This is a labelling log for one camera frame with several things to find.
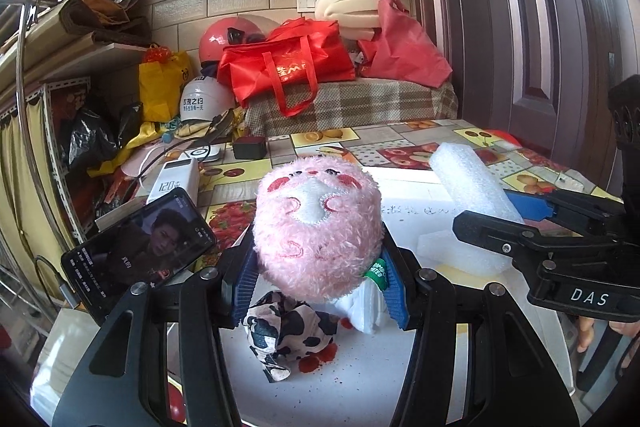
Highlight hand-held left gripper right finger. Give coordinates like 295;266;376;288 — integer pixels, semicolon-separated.
380;239;581;427

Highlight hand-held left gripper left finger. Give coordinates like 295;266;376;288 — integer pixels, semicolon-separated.
52;242;261;427

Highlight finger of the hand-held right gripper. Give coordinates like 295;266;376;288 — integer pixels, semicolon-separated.
452;209;551;265
502;188;625;237

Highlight white tray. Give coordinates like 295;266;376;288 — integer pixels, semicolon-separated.
30;164;573;427

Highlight pink plush toy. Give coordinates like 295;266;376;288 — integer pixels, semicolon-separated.
251;157;386;303

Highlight person's right hand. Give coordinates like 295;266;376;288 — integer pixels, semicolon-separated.
572;313;640;354

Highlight cow print face mask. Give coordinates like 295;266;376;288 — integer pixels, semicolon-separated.
242;291;341;383

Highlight small red printed bag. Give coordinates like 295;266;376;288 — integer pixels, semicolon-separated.
482;129;523;150

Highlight black smartphone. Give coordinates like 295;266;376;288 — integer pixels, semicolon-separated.
61;187;218;323

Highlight white power bank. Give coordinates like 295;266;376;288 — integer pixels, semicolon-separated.
145;157;201;208

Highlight black charger block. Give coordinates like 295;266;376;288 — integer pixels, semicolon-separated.
233;136;267;160

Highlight purple metal door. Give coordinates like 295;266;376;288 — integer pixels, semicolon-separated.
402;0;640;202

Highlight yellow plastic sheet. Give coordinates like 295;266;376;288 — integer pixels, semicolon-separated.
87;119;173;178

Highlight white helmet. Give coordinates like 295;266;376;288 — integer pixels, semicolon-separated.
177;74;236;128

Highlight plaid cloth cover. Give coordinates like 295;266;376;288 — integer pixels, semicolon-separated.
242;79;460;138

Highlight red plastic bag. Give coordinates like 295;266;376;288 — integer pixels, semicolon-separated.
357;0;453;88

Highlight black plastic bag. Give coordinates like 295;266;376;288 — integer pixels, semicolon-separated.
60;104;143;172

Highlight yellow shopping bag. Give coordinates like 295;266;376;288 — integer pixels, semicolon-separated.
138;49;193;122

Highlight red tote bag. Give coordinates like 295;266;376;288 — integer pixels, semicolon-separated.
216;18;357;118

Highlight red helmet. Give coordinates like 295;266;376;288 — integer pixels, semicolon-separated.
198;18;273;68

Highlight yellow curtain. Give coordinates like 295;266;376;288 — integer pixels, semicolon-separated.
0;87;68;268

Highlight white foam strips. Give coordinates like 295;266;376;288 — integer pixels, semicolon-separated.
314;0;383;42

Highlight curved chrome tube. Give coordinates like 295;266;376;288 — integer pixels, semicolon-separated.
0;0;86;298

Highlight brown folded bags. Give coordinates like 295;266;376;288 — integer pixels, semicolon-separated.
60;0;153;48

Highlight white wireless charger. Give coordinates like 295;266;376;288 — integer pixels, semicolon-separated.
172;144;226;165

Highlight grey phone cable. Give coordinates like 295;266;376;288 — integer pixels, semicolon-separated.
32;254;76;308

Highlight wooden wall shelf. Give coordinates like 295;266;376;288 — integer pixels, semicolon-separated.
0;7;151;108

